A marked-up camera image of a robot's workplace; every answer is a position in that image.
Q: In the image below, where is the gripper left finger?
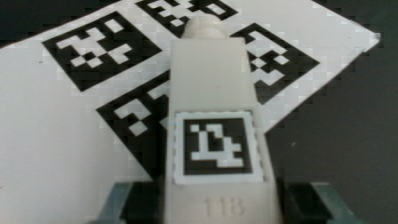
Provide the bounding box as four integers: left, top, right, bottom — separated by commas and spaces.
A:
87, 182, 158, 224

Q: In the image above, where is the tag marker sheet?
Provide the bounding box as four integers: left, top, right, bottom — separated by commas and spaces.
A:
0, 0, 380, 224

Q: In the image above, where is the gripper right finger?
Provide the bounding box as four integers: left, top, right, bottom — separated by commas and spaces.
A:
281, 182, 355, 224

